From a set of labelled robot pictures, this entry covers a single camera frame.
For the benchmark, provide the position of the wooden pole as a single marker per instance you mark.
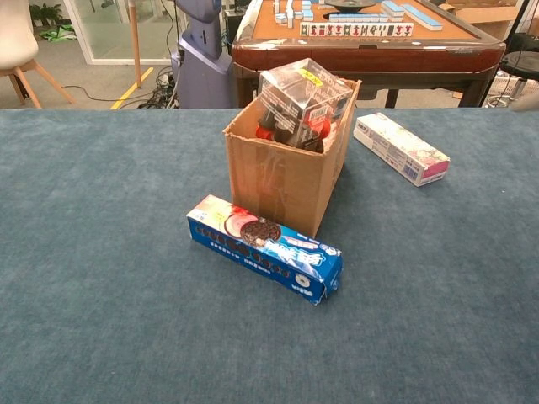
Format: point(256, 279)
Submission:
point(135, 46)

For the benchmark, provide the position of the green potted plants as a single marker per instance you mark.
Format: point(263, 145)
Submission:
point(46, 12)

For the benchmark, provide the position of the open cardboard box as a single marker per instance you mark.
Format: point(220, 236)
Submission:
point(278, 185)

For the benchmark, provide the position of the green cloth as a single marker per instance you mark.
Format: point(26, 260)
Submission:
point(59, 33)

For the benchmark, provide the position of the blue felt table mat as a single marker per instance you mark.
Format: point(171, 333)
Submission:
point(105, 273)

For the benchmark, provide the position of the white plastic crate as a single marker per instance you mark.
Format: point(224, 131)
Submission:
point(511, 90)

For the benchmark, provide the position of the blue cookie package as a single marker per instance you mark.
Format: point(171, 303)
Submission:
point(269, 248)

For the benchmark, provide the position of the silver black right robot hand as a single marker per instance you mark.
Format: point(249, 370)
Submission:
point(526, 103)

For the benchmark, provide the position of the blue-backed mahjong tile row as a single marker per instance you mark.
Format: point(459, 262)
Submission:
point(392, 8)
point(423, 17)
point(358, 17)

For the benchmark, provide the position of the white floral toothpaste box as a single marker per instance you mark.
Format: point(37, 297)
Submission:
point(400, 147)

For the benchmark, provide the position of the white chair wooden legs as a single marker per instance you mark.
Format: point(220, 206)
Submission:
point(19, 46)

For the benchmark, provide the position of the blue-backed mahjong tile cluster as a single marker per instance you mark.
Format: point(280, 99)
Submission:
point(290, 12)

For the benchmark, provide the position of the brown mahjong table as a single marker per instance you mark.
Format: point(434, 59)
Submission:
point(379, 54)

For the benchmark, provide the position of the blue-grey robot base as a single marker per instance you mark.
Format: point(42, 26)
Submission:
point(202, 63)

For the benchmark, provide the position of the clear red black small box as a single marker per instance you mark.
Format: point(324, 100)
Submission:
point(303, 101)

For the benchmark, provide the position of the face-up mahjong tile row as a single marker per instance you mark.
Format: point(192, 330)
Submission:
point(358, 29)

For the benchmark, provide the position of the white power strip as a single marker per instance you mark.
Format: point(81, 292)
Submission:
point(165, 79)

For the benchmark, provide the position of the black stool chrome base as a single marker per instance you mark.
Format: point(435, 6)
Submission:
point(522, 63)

